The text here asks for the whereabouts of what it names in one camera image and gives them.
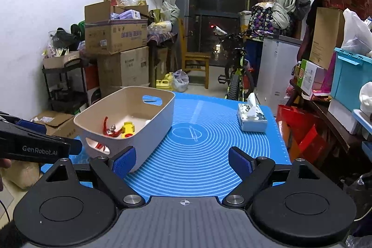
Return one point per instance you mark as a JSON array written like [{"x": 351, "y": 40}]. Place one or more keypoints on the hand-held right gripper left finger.
[{"x": 125, "y": 160}]

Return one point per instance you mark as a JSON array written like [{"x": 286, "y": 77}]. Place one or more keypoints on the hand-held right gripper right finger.
[{"x": 239, "y": 160}]

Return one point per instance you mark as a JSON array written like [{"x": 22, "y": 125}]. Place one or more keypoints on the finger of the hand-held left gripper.
[
  {"x": 75, "y": 146},
  {"x": 32, "y": 126}
]

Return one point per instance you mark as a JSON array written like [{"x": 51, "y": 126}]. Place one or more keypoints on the yellow toy tool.
[{"x": 128, "y": 129}]

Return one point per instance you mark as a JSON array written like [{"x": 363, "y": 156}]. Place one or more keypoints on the red toy figure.
[{"x": 105, "y": 123}]

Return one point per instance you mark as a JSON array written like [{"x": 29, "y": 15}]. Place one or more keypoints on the pink plastic basket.
[{"x": 157, "y": 126}]

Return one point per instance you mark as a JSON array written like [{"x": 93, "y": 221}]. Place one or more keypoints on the person's left hand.
[{"x": 4, "y": 163}]

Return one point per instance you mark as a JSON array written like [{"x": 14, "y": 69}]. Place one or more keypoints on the flat open cardboard box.
[{"x": 55, "y": 123}]

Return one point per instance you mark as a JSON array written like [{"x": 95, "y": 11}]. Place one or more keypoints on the white tissue box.
[{"x": 252, "y": 123}]

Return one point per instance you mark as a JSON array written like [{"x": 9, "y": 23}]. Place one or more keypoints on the blue silicone baking mat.
[{"x": 197, "y": 155}]

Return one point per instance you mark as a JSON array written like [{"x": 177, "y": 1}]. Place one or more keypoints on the black shelf cart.
[{"x": 64, "y": 91}]

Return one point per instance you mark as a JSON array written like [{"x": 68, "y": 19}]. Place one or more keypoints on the red paper bag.
[{"x": 299, "y": 131}]

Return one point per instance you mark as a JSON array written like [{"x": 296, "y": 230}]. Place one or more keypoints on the small beige cardboard box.
[{"x": 59, "y": 60}]

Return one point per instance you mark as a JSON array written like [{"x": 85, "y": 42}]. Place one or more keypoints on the black green bicycle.
[{"x": 237, "y": 82}]

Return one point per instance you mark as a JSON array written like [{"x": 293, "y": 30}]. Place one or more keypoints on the yellow oil jug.
[{"x": 164, "y": 82}]

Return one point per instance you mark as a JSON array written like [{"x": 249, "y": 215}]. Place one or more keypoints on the large plain cardboard box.
[{"x": 125, "y": 68}]

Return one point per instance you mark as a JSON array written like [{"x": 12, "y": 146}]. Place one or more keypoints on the white chest freezer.
[{"x": 273, "y": 73}]

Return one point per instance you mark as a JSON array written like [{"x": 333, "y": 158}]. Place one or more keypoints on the dark green bag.
[{"x": 65, "y": 37}]

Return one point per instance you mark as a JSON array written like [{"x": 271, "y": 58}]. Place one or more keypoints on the dark wooden side table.
[{"x": 325, "y": 117}]

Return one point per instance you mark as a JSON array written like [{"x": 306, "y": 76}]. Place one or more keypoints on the translucent plastic bag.
[{"x": 180, "y": 81}]

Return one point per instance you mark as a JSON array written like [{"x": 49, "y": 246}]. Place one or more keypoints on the green white carton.
[{"x": 309, "y": 76}]

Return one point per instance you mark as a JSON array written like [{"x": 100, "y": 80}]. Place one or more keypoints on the wooden chair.
[{"x": 197, "y": 57}]

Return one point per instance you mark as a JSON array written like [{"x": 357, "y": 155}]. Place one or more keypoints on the white foam box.
[{"x": 343, "y": 117}]

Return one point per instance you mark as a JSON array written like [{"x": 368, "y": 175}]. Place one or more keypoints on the open printed cardboard box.
[{"x": 116, "y": 36}]

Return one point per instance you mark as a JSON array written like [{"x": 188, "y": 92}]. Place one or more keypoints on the pink gift box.
[{"x": 328, "y": 76}]

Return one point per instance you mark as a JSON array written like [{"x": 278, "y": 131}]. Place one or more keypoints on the light blue shelf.
[{"x": 364, "y": 123}]

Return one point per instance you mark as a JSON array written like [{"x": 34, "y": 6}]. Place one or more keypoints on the teal plastic storage bin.
[{"x": 348, "y": 76}]

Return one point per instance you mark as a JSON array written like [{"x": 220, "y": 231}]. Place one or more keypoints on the white cloth bundle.
[{"x": 366, "y": 99}]

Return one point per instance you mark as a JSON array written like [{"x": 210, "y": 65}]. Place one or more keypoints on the floral fabric bag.
[{"x": 261, "y": 21}]

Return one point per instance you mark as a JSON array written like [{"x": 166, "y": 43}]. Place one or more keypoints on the brown paper bag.
[{"x": 325, "y": 38}]

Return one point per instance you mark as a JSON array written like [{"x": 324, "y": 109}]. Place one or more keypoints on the grey refrigerator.
[{"x": 183, "y": 12}]

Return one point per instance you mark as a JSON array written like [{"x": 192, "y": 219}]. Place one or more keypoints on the black hanging bag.
[{"x": 302, "y": 5}]

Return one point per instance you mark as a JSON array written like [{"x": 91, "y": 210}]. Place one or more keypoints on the white plastic bag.
[{"x": 356, "y": 33}]

